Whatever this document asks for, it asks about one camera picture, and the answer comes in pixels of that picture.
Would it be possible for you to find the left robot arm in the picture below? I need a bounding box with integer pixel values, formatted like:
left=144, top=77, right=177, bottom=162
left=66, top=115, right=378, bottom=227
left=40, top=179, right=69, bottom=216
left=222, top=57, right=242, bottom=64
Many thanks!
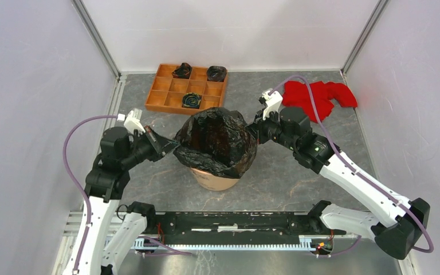
left=63, top=126, right=179, bottom=274

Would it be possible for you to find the rolled black bag with stripes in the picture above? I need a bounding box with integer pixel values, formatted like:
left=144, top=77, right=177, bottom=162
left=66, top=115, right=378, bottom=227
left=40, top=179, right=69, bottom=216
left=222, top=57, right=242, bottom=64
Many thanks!
left=182, top=93, right=202, bottom=109

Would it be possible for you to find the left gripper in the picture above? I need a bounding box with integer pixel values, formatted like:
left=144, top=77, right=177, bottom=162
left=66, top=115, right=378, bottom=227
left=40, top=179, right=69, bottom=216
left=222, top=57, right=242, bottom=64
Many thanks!
left=121, top=124, right=181, bottom=168

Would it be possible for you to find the left aluminium frame post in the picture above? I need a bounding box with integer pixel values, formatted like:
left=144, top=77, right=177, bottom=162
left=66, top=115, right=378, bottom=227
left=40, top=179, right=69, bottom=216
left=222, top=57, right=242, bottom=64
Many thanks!
left=71, top=0, right=121, bottom=78

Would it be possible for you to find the rolled black bag top-left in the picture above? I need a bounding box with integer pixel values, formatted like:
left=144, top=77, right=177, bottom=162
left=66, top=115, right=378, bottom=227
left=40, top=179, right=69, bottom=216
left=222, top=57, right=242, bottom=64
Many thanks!
left=171, top=62, right=193, bottom=79

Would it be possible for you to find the rolled black bag top-right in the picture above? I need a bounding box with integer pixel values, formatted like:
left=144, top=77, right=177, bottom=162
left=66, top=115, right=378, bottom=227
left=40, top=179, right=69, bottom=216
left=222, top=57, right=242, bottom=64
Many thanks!
left=206, top=66, right=227, bottom=83

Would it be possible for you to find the orange compartment tray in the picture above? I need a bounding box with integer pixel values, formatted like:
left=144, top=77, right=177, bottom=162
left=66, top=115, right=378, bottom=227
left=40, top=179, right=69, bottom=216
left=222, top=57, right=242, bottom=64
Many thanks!
left=145, top=64, right=228, bottom=115

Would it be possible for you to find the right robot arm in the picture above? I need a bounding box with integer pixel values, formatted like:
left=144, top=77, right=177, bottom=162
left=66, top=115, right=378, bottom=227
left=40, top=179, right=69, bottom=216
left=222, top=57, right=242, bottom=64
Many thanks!
left=247, top=107, right=430, bottom=260

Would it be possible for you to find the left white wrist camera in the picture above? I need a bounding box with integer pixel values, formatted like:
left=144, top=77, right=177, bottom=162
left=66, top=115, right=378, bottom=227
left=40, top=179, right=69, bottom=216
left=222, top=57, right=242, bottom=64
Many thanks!
left=117, top=108, right=145, bottom=135

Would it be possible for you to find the red cloth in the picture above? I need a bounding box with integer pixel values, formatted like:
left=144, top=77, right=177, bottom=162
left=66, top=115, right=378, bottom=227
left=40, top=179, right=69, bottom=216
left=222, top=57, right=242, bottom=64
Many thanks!
left=282, top=81, right=358, bottom=123

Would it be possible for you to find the black plastic trash bag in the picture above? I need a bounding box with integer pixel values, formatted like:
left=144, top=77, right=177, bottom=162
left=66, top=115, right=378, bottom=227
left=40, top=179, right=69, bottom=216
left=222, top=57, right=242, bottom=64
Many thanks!
left=174, top=107, right=257, bottom=179

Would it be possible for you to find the aluminium frame post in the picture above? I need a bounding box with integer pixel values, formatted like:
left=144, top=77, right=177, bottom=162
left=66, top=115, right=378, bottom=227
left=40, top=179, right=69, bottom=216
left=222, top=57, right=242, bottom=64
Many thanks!
left=340, top=0, right=390, bottom=78
left=71, top=0, right=121, bottom=78

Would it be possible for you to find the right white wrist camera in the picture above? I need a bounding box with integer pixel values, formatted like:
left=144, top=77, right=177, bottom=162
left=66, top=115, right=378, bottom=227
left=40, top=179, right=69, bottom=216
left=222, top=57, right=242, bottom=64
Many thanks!
left=259, top=89, right=283, bottom=120

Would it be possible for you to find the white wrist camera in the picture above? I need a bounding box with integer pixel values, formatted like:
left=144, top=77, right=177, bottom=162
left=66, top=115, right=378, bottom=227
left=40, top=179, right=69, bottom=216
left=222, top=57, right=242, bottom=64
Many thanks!
left=117, top=108, right=145, bottom=135
left=259, top=89, right=283, bottom=120

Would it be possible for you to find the orange plastic trash bin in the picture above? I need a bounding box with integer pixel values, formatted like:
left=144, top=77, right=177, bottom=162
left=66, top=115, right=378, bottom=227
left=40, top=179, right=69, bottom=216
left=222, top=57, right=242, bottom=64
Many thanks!
left=190, top=168, right=239, bottom=191

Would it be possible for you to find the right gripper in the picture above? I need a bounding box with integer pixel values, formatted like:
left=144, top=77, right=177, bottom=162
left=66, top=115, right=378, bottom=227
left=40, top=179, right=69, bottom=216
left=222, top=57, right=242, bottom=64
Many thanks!
left=245, top=106, right=297, bottom=151

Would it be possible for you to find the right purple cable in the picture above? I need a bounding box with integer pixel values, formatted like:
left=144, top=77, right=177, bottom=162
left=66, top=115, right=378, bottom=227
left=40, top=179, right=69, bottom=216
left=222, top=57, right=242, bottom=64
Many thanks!
left=269, top=74, right=434, bottom=254

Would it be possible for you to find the right aluminium frame post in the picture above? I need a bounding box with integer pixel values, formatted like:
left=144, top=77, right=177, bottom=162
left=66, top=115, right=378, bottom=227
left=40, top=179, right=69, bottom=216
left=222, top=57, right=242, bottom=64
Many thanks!
left=340, top=0, right=390, bottom=78

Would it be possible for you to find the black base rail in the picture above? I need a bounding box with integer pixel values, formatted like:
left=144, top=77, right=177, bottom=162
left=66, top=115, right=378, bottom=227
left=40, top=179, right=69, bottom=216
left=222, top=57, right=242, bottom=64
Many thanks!
left=143, top=211, right=346, bottom=246

